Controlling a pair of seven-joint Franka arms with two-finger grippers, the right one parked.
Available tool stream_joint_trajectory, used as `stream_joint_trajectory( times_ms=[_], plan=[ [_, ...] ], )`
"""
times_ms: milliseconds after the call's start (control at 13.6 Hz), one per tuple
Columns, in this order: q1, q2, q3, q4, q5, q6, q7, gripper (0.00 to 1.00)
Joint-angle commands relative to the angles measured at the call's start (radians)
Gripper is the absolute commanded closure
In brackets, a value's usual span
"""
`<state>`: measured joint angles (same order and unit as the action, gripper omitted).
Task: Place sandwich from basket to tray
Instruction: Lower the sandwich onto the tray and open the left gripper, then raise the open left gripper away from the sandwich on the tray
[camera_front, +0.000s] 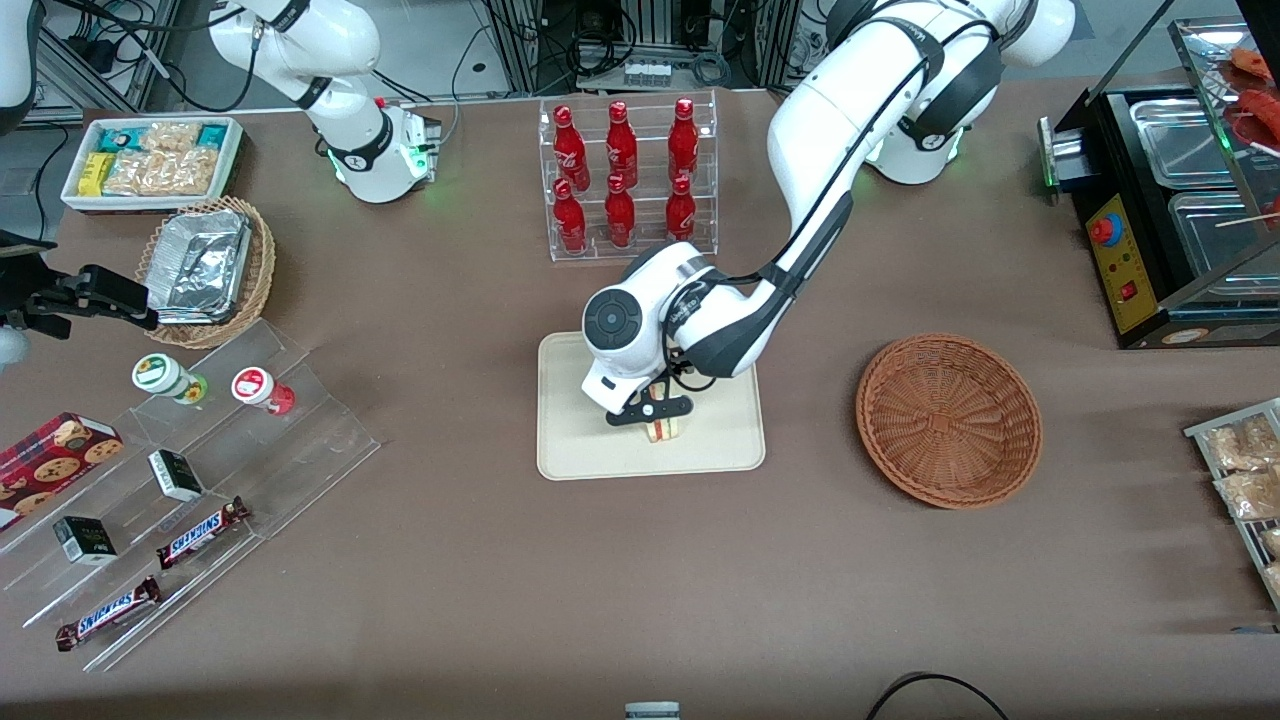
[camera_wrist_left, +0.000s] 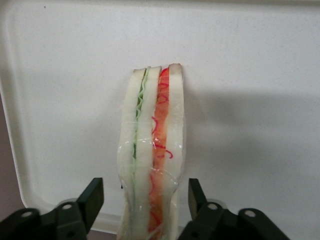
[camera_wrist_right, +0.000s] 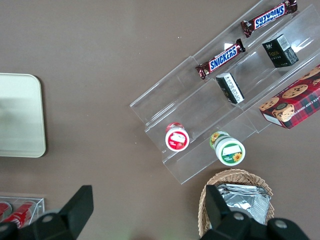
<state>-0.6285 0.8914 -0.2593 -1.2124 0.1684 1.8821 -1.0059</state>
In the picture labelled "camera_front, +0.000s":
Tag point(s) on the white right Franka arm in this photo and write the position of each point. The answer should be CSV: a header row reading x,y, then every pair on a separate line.
x,y
350,50

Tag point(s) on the triangular sandwich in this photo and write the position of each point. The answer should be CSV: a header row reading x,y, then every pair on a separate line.
x,y
665,432

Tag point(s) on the clear bag of snacks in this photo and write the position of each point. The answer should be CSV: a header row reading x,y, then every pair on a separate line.
x,y
1245,443
1272,542
1250,493

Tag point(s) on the red cookie box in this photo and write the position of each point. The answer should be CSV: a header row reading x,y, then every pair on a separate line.
x,y
50,465

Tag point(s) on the red cola bottle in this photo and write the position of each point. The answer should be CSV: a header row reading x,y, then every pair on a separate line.
x,y
570,145
621,142
681,212
683,140
570,220
620,215

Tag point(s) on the white snack bin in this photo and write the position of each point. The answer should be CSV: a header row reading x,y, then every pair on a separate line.
x,y
75,195

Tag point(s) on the large clear cracker bag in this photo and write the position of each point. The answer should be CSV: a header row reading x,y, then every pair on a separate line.
x,y
165,173

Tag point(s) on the black hot food display case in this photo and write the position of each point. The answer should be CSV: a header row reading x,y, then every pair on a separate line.
x,y
1115,265

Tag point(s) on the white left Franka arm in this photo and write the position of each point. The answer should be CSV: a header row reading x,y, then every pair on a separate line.
x,y
830,110

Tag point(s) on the green lid cup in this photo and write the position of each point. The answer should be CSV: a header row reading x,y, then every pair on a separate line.
x,y
160,373

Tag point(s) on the red lid cup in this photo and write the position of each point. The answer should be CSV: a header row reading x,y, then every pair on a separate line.
x,y
255,386

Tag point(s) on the white power strip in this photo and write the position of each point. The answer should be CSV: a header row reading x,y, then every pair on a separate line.
x,y
648,74

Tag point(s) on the small grey object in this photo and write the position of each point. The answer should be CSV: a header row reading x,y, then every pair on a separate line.
x,y
652,712

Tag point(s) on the Snickers bar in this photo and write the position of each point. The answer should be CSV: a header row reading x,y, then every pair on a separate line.
x,y
200,533
108,613

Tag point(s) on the teal snack packet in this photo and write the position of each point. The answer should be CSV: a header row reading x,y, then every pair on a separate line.
x,y
117,138
212,135

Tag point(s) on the yellow snack packet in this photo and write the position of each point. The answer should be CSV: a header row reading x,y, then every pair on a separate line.
x,y
95,173

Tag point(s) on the brown wicker basket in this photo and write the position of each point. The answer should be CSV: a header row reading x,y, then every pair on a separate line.
x,y
950,420

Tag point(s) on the clear acrylic bottle rack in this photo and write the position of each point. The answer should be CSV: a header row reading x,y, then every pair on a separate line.
x,y
560,255

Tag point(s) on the cream plastic tray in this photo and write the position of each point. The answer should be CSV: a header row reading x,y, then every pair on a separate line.
x,y
725,440

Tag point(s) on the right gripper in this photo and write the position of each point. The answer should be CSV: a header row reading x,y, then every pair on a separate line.
x,y
52,297

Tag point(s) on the red sausage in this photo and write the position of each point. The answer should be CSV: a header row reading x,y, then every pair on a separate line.
x,y
1262,110
1255,62

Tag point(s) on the aluminium foil container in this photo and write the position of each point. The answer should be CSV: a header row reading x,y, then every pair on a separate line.
x,y
200,265

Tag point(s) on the light wicker basket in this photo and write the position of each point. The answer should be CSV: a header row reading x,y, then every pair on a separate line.
x,y
262,270

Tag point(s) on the clear acrylic stepped display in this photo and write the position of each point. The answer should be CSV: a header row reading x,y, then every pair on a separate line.
x,y
300,440

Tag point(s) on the small clear cracker bag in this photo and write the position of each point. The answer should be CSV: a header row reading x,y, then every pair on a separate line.
x,y
170,136

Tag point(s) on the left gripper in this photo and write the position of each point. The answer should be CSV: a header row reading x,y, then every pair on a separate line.
x,y
681,362

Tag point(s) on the steel food pan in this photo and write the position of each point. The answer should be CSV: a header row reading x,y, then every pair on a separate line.
x,y
1180,140
1215,235

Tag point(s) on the small black box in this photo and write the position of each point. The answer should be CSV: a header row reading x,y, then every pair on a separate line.
x,y
176,475
85,540

